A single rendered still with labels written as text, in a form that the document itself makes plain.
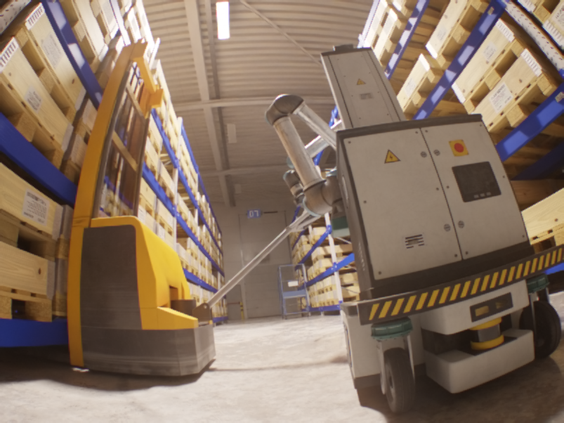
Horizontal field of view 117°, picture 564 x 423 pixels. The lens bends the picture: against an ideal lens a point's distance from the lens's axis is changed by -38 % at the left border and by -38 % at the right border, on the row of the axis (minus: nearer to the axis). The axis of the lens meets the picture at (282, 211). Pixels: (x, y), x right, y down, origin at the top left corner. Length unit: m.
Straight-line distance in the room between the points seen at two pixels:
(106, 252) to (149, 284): 0.32
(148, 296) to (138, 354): 0.31
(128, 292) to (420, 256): 1.33
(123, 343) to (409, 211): 1.41
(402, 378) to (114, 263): 1.41
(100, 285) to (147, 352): 0.44
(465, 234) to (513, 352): 0.36
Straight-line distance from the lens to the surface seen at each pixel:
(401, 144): 0.89
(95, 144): 2.10
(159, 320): 1.45
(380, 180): 0.82
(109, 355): 1.60
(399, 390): 0.69
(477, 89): 2.46
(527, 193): 2.79
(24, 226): 1.59
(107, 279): 1.60
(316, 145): 1.84
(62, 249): 1.84
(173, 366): 1.46
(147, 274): 1.49
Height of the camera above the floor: 0.33
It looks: 20 degrees up
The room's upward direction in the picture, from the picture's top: 7 degrees counter-clockwise
